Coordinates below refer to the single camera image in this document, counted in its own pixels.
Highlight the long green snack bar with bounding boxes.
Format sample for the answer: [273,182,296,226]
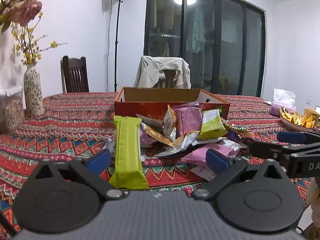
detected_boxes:
[109,115,149,190]

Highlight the colourful candy bag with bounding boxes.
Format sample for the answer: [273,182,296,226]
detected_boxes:
[223,121,254,138]

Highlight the green white snack packet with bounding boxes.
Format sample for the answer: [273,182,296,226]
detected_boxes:
[198,109,228,140]

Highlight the pink purple snack packet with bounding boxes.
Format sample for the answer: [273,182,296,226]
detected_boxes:
[173,102,202,137]

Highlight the orange cracker snack packet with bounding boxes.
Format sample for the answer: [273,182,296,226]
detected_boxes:
[163,105,176,142]

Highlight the bowl of yellow chips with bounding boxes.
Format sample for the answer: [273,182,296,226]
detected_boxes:
[279,107,319,132]

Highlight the purple tissue pack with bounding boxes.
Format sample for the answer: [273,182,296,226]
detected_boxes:
[270,88,296,116]

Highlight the red patterned tablecloth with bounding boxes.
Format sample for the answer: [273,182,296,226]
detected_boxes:
[0,91,320,240]

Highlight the orange cardboard snack box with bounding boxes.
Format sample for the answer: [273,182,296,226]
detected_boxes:
[114,87,230,120]

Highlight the floral ceramic vase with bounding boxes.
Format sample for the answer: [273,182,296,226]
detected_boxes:
[23,63,44,116]

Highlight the chair with beige jacket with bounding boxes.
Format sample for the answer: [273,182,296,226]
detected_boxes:
[157,70,184,89]

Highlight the dark wooden chair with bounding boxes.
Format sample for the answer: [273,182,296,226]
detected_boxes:
[61,56,89,93]

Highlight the clear jar with white lid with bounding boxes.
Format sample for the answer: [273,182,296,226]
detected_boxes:
[1,85,25,134]

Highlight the beige jacket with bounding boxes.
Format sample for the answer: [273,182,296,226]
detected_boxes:
[134,56,191,89]

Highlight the black framed glass door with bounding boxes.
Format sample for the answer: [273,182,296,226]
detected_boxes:
[144,0,266,96]

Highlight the yellow flower branches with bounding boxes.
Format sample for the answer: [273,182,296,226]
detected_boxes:
[11,11,67,66]

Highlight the studio light on stand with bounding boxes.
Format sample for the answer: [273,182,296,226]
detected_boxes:
[114,0,123,92]

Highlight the pink artificial flowers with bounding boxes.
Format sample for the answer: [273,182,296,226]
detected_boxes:
[1,0,42,33]

